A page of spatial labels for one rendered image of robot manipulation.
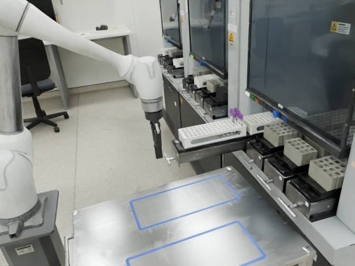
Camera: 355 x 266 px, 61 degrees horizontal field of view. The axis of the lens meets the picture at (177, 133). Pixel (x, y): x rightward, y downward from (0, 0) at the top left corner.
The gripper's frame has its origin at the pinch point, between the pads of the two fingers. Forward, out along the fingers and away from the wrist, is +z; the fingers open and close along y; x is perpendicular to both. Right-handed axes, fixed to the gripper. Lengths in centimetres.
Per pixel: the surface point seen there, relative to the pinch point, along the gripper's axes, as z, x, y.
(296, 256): -2, -22, -69
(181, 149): -1.4, -9.4, -4.7
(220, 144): 0.0, -27.3, -5.5
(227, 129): -5.4, -31.8, -2.7
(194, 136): -6.1, -15.8, -4.5
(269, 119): -6, -53, -2
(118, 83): 75, -3, 350
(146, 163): 80, -5, 117
